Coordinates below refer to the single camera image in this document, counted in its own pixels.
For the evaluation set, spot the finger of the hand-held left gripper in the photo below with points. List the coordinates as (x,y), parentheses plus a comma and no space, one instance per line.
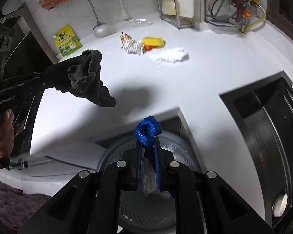
(57,72)

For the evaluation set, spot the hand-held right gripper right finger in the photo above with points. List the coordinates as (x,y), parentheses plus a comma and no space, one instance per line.
(157,165)

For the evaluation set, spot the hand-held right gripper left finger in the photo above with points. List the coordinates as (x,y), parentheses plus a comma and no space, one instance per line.
(138,165)

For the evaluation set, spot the grey round waste bin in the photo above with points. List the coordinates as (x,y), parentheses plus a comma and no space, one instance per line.
(183,148)

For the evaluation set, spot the dark grey cloth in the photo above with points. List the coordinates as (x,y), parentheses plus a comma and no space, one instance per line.
(90,78)

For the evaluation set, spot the orange peel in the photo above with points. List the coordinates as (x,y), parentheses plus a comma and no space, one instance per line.
(148,47)

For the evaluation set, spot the person's left hand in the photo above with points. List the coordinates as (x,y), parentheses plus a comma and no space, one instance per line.
(3,139)

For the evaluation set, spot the yellow green refill pouch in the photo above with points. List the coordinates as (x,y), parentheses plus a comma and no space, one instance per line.
(67,41)

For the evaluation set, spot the black glass stove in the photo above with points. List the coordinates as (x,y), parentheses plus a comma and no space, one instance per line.
(24,46)

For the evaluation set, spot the steel ladle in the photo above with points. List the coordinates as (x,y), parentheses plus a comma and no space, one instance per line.
(100,30)

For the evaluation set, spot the printed snack wrapper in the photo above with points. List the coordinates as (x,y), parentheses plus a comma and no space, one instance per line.
(125,37)

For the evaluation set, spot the crumpled silver wrapper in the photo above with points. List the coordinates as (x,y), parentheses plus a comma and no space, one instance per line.
(134,47)

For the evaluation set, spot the blue white bottle brush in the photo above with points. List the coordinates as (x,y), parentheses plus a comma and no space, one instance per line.
(124,12)

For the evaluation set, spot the clear plastic wrapper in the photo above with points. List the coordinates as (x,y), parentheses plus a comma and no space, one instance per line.
(140,22)

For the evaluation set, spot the yellow plastic container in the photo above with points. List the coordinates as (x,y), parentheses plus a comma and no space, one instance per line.
(153,41)

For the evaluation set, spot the person's purple fleece robe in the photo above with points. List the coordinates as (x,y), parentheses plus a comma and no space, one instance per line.
(12,204)

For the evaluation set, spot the steel sink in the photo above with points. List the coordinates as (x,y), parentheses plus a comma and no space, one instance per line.
(266,131)

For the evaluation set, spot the white sink plug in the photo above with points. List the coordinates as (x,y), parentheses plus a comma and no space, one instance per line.
(280,204)

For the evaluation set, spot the steel cutting board rack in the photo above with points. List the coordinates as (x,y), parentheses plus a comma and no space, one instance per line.
(178,20)

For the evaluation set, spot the steel dish rack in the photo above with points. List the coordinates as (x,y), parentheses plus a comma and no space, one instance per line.
(210,20)

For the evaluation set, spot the glass pot lid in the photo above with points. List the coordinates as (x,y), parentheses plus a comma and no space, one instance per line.
(221,7)

